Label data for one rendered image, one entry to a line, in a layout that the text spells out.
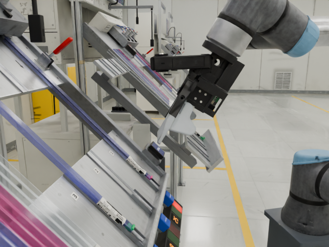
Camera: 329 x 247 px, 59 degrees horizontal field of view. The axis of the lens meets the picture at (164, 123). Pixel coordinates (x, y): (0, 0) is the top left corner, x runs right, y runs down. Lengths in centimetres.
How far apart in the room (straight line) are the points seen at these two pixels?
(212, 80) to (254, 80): 780
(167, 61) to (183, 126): 12
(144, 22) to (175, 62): 465
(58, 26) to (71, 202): 129
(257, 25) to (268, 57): 783
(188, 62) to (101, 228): 32
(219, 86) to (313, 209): 54
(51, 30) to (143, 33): 356
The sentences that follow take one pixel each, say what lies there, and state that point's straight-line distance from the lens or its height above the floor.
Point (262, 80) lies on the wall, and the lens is 839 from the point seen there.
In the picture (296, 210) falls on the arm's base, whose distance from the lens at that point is 98.
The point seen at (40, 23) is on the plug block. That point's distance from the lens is 56.
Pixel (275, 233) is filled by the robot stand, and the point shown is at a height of 50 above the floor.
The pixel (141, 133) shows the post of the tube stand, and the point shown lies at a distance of 103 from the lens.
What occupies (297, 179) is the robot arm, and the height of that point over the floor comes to 70.
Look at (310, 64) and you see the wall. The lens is 870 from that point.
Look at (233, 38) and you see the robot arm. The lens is 54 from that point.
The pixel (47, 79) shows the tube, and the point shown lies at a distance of 77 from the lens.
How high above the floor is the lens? 106
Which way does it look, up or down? 13 degrees down
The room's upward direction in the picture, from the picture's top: straight up
